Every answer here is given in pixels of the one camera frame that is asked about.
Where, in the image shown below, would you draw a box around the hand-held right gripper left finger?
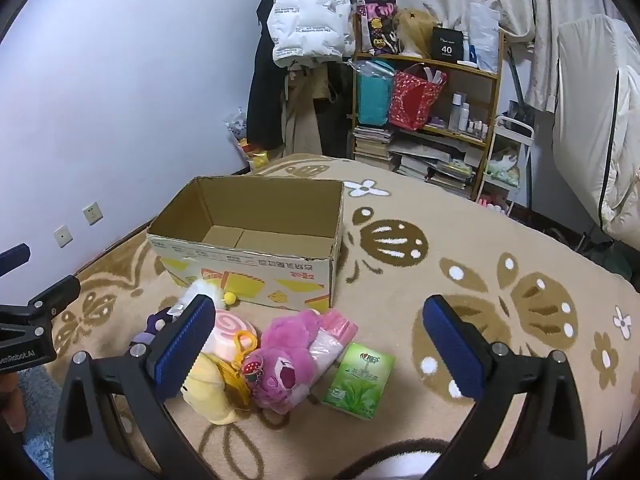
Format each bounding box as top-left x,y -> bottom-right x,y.
52,294 -> 221,480

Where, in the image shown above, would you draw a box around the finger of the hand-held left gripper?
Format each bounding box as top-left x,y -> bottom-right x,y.
0,243 -> 32,278
27,275 -> 82,318

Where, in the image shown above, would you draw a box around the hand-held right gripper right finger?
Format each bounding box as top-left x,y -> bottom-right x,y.
422,294 -> 588,480

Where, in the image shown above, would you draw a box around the purple haired plush doll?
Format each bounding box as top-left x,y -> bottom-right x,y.
129,307 -> 173,356

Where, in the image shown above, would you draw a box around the pink swirl roll plush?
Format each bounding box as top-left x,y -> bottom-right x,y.
202,309 -> 258,363

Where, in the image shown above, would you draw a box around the yellow plush toy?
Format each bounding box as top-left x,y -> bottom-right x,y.
182,350 -> 251,426

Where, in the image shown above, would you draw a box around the green tissue pack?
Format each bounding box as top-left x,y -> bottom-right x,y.
321,342 -> 397,420

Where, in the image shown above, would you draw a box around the pink bear plush toy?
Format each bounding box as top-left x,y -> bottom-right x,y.
245,310 -> 326,416

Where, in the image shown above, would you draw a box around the pink-capped plastic bottle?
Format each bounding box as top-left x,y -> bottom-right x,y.
307,309 -> 359,376

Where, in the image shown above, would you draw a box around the cardboard box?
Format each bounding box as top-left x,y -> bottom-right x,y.
146,176 -> 346,311

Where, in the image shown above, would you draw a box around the blue grey cloth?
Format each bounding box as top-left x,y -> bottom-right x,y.
15,365 -> 66,480

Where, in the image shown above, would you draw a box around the white fluffy plush toy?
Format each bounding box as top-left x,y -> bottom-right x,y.
167,280 -> 238,318

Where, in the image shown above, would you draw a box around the beige flower print blanket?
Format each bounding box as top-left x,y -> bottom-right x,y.
50,152 -> 633,480

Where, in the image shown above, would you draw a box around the brown white fluffy cloth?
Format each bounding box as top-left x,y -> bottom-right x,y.
345,437 -> 451,480

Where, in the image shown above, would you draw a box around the dark green cloth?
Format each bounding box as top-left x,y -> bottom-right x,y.
575,230 -> 633,281

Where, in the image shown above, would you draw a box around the pile of magazines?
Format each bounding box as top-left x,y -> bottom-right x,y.
390,132 -> 488,196

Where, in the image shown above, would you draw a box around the pale green packets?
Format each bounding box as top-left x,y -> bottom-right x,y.
487,152 -> 521,186

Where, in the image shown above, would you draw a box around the white trolley cart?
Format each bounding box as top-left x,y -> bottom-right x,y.
472,115 -> 536,218

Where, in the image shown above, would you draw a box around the stack of books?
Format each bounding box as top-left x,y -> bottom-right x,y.
352,125 -> 396,168

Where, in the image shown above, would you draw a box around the clear plastic wrap bundle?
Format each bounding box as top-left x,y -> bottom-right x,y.
223,107 -> 249,143

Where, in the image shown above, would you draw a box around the red patterned bag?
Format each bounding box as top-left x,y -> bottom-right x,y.
388,66 -> 447,132

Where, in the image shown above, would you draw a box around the beige hanging coat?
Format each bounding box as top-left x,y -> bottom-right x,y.
281,65 -> 331,156

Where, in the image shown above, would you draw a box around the black hanging coat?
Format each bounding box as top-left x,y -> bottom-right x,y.
246,0 -> 291,151

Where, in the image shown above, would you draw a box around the dark hanging garment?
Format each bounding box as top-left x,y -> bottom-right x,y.
317,57 -> 357,160

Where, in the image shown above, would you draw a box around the teal bag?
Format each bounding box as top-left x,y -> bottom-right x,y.
356,60 -> 396,127

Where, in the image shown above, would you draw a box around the white duvet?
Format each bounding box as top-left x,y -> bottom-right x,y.
552,15 -> 640,251

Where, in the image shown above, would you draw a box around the wooden shelf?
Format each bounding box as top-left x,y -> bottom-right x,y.
350,10 -> 506,201

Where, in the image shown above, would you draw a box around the black box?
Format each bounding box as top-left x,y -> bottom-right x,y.
431,26 -> 463,65

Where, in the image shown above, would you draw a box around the white plastic bag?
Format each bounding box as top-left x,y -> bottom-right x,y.
467,2 -> 501,72

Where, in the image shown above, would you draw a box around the blonde wig head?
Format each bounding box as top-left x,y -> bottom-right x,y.
392,7 -> 441,58

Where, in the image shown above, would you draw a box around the pink black patterned bag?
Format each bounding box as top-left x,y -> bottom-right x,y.
362,0 -> 401,56

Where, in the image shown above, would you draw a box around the white puffer jacket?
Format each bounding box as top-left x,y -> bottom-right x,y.
266,0 -> 357,68

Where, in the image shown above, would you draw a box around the strawberry charm keychain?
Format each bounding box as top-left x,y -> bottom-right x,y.
235,331 -> 266,386

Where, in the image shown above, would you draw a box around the dark long handle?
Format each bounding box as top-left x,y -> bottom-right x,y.
507,40 -> 528,121

